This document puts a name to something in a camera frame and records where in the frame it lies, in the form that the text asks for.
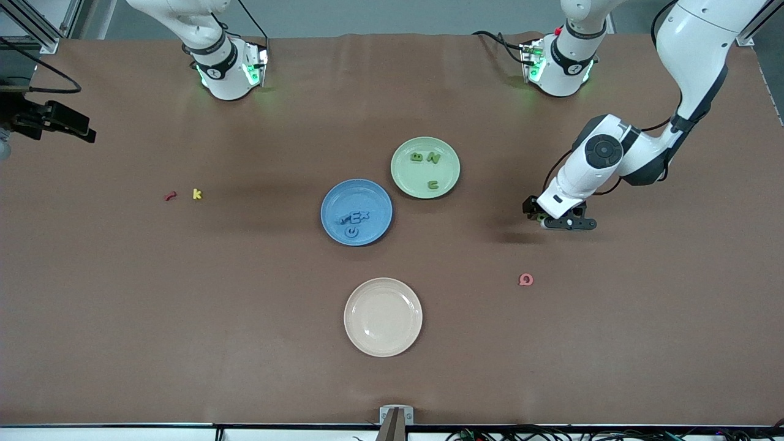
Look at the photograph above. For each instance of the brown table cover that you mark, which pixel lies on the brown table cover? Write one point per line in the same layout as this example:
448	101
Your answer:
184	343

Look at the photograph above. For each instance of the beige plate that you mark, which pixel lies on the beige plate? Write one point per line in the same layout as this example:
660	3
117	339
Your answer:
383	317

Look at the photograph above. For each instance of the pink letter Q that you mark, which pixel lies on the pink letter Q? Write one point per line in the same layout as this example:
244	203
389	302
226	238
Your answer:
521	280

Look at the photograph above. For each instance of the green letter N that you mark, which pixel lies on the green letter N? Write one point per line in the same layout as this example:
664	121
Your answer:
433	158

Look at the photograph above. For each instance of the blue letter c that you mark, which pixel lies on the blue letter c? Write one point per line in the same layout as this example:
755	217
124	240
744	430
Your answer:
346	231

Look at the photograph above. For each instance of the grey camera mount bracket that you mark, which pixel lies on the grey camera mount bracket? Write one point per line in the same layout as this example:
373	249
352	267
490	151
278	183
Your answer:
384	415

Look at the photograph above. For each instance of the blue plate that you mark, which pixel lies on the blue plate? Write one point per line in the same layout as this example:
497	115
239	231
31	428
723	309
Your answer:
376	199

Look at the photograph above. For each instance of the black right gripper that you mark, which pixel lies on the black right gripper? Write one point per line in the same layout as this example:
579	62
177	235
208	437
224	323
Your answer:
24	114

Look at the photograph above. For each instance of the white table edge rail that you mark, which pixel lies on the white table edge rail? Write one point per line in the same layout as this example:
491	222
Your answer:
122	435

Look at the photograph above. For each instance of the aluminium frame post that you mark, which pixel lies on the aluminium frame post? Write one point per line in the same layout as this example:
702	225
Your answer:
748	39
49	44

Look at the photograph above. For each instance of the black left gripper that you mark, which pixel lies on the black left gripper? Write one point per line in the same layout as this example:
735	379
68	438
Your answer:
530	207

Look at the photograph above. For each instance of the green plate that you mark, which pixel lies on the green plate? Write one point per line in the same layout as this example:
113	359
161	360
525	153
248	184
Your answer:
407	177

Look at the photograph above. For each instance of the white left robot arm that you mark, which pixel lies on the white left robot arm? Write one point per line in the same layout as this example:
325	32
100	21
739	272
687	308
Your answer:
698	37

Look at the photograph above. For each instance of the blue letter E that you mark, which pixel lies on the blue letter E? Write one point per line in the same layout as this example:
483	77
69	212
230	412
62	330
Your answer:
354	217

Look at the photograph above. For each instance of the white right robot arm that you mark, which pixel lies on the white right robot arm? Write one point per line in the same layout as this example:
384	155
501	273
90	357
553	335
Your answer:
226	79

